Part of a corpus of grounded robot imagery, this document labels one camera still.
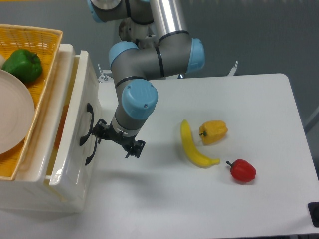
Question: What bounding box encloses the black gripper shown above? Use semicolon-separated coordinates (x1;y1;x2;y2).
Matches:
91;119;145;158

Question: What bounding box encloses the white top drawer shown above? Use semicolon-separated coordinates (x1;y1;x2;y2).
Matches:
48;51;102;203

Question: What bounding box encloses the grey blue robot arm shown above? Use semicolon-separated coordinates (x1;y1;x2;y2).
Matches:
88;0;205;157

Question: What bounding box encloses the white drawer cabinet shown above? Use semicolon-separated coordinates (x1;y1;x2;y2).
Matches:
0;44;84;214

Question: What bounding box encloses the orange triangular bread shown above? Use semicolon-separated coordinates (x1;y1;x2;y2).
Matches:
54;105;69;149

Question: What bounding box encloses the yellow banana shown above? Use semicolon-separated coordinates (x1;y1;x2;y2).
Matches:
180;119;220;168

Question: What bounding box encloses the yellow bell pepper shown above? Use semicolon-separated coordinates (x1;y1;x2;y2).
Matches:
199;120;228;145

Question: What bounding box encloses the beige round plate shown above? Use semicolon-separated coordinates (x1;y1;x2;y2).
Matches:
0;70;35;153

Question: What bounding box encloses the green bell pepper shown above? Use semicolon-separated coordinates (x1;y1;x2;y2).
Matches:
2;49;43;83

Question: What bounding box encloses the yellow woven basket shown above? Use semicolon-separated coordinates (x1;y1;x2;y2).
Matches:
0;24;63;181

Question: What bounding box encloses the red bell pepper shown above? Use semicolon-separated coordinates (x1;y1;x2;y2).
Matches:
226;159;256;183

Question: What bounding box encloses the white object in basket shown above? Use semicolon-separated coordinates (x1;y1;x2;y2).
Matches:
0;55;6;69

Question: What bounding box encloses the black device at edge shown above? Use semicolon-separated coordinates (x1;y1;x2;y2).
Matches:
308;202;319;228

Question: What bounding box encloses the black lower drawer handle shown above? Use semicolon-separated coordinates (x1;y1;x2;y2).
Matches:
85;136;98;165

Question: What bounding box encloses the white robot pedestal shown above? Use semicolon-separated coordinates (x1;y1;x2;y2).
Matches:
118;18;159;49

